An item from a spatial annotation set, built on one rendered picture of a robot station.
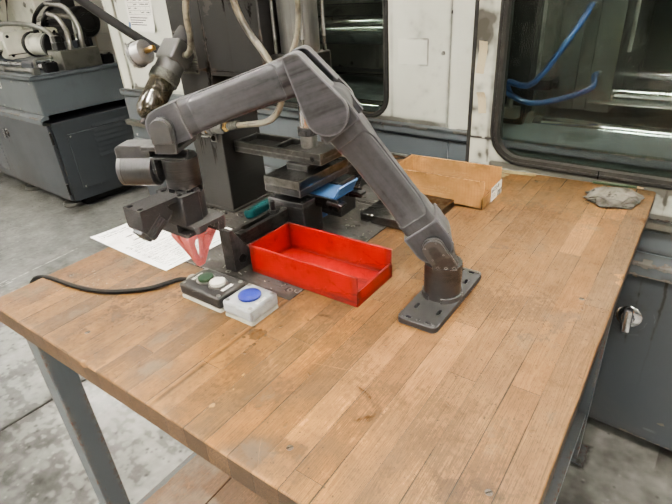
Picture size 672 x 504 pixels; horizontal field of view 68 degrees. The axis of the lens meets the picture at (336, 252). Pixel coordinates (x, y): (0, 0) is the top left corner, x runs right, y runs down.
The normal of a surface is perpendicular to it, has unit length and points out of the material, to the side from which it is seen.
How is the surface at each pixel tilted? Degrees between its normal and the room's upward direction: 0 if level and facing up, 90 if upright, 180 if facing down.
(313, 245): 90
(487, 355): 0
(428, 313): 0
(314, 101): 90
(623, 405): 90
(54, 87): 90
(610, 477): 0
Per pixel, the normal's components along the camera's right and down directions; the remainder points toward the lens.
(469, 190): -0.58, 0.42
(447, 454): -0.06, -0.88
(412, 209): -0.20, 0.31
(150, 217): 0.82, 0.25
